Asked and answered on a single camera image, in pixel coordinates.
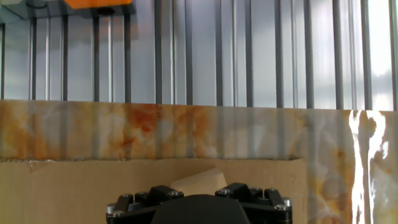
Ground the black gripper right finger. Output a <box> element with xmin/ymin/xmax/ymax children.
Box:
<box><xmin>214</xmin><ymin>182</ymin><xmax>294</xmax><ymax>224</ymax></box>

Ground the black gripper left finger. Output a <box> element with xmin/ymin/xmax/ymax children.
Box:
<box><xmin>106</xmin><ymin>185</ymin><xmax>185</xmax><ymax>224</ymax></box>

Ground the light wooden cube block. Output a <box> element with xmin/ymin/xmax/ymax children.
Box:
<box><xmin>170</xmin><ymin>167</ymin><xmax>228</xmax><ymax>197</ymax></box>

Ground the orange marble pattern mat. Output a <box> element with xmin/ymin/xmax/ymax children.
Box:
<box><xmin>0</xmin><ymin>98</ymin><xmax>398</xmax><ymax>224</ymax></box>

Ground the brown cardboard sheet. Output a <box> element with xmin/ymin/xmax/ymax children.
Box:
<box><xmin>0</xmin><ymin>157</ymin><xmax>308</xmax><ymax>224</ymax></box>

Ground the orange emergency stop box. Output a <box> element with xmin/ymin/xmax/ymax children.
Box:
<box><xmin>63</xmin><ymin>0</ymin><xmax>134</xmax><ymax>10</ymax></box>

